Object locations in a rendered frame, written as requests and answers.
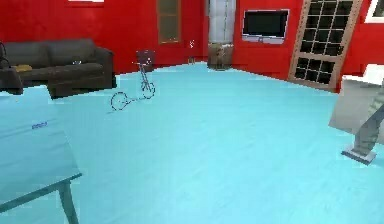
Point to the glass top table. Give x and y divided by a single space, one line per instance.
30 146

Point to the white framed window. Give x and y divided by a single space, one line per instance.
376 11

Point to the white curtain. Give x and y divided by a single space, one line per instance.
221 20

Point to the dark armchair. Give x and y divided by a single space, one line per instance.
8 78

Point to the thin dark bicycle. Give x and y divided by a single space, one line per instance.
143 81

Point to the black television set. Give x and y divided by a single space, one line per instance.
265 24

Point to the small white figure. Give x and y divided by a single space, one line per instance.
191 44

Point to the wooden grid glass door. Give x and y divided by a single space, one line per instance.
321 40

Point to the yellow cushion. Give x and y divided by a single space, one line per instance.
22 68

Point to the brown framed wall panel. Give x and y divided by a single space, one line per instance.
169 20

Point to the dark grey sofa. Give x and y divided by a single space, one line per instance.
70 63

